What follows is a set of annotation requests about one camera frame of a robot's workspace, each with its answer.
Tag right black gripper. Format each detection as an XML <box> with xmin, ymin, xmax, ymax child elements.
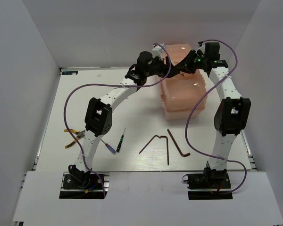
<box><xmin>175</xmin><ymin>49</ymin><xmax>207</xmax><ymax>74</ymax></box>

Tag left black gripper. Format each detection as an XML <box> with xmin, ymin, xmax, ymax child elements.
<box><xmin>145</xmin><ymin>55</ymin><xmax>181</xmax><ymax>79</ymax></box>

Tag pink plastic toolbox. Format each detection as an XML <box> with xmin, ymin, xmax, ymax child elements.
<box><xmin>159</xmin><ymin>44</ymin><xmax>207</xmax><ymax>121</ymax></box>

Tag short-leg brown hex key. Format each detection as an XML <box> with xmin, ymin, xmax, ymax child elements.
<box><xmin>167</xmin><ymin>129</ymin><xmax>191</xmax><ymax>158</ymax></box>

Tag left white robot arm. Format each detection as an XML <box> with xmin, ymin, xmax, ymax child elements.
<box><xmin>68</xmin><ymin>51</ymin><xmax>180</xmax><ymax>188</ymax></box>

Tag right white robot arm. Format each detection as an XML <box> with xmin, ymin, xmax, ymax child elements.
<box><xmin>176</xmin><ymin>40</ymin><xmax>251</xmax><ymax>188</ymax></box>

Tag long brown hex key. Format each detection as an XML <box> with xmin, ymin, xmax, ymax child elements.
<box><xmin>164</xmin><ymin>136</ymin><xmax>170</xmax><ymax>166</ymax></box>

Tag bent brown hex key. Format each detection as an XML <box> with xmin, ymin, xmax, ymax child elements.
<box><xmin>139</xmin><ymin>134</ymin><xmax>167</xmax><ymax>155</ymax></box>

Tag black green screwdriver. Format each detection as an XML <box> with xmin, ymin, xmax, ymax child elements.
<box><xmin>116</xmin><ymin>128</ymin><xmax>126</xmax><ymax>153</ymax></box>

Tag left blue table label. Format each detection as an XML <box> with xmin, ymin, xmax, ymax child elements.
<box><xmin>62</xmin><ymin>71</ymin><xmax>78</xmax><ymax>75</ymax></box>

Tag yellow side cutter pliers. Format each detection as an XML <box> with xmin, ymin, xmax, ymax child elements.
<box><xmin>64</xmin><ymin>129</ymin><xmax>86</xmax><ymax>149</ymax></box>

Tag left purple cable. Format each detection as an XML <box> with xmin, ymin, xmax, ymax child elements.
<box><xmin>64</xmin><ymin>43</ymin><xmax>172</xmax><ymax>198</ymax></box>

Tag purple cable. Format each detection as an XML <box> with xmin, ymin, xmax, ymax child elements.
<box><xmin>64</xmin><ymin>43</ymin><xmax>172</xmax><ymax>198</ymax></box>
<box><xmin>184</xmin><ymin>39</ymin><xmax>248</xmax><ymax>194</ymax></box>

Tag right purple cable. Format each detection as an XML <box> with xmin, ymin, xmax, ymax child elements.
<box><xmin>184</xmin><ymin>39</ymin><xmax>248</xmax><ymax>194</ymax></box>

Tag blue handled screwdriver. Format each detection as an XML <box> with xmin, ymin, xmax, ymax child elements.
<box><xmin>101</xmin><ymin>139</ymin><xmax>117</xmax><ymax>154</ymax></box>

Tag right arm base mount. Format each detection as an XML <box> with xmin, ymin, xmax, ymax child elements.
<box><xmin>182</xmin><ymin>173</ymin><xmax>233</xmax><ymax>201</ymax></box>

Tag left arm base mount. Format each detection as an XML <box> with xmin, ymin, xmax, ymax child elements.
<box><xmin>59</xmin><ymin>173</ymin><xmax>109</xmax><ymax>200</ymax></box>

